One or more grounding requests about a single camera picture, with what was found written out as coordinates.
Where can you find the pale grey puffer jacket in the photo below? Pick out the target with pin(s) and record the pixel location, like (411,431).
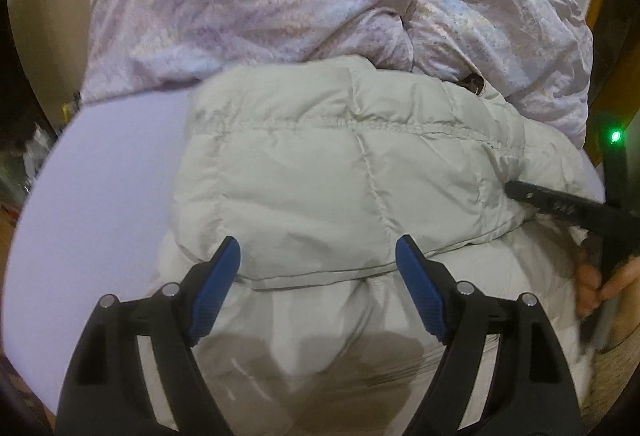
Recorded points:
(340,196)

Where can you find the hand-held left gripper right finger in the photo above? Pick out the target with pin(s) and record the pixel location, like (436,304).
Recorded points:
(420,286)

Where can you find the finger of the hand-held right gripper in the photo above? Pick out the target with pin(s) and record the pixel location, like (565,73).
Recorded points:
(555,205)

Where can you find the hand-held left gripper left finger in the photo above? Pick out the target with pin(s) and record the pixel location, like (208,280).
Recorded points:
(215,286)

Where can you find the person's right hand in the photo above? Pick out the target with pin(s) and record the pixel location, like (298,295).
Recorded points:
(592,283)

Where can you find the crumpled plastic bag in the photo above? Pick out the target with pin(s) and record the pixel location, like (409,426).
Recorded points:
(35,149)

